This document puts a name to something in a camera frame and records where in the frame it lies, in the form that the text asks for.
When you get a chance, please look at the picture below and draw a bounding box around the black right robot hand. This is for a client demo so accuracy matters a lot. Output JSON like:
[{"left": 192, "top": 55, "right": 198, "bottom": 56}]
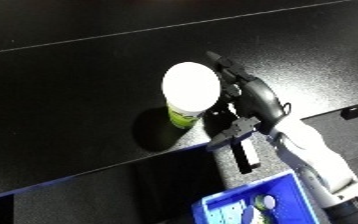
[{"left": 203, "top": 50, "right": 291, "bottom": 151}]

